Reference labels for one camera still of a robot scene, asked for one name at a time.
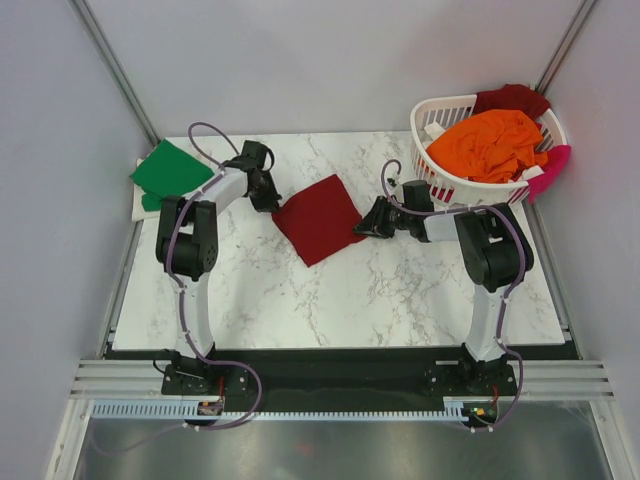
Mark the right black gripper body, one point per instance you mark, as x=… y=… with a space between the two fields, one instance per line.
x=388 y=219

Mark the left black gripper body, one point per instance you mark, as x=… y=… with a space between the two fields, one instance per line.
x=264 y=198

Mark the dark red t shirt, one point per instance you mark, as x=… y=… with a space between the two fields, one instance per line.
x=319 y=221

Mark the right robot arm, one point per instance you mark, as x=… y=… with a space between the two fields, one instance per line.
x=496 y=256

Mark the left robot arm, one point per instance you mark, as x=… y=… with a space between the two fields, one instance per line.
x=187 y=246

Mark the white laundry basket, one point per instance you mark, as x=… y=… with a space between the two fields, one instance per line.
x=432 y=117

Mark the folded green t shirt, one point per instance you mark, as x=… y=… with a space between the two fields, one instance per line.
x=170 y=175

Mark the orange t shirt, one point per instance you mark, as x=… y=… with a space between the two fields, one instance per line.
x=495 y=147

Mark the folded white cloth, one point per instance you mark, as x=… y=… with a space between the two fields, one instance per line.
x=142 y=212

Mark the dark red shirt in basket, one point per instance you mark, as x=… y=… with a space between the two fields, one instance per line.
x=512 y=97

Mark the pink garment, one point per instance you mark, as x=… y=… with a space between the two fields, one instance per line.
x=557 y=159

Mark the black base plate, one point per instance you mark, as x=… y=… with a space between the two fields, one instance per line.
x=372 y=379

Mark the left aluminium frame post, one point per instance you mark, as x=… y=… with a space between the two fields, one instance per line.
x=108 y=56

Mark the aluminium frame post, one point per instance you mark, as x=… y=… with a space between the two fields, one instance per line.
x=108 y=56
x=569 y=38

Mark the right aluminium frame post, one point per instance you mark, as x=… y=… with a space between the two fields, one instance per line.
x=569 y=38

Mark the aluminium front rail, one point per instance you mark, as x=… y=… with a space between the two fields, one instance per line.
x=539 y=380

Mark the white slotted cable duct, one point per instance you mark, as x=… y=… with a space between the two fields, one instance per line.
x=192 y=411

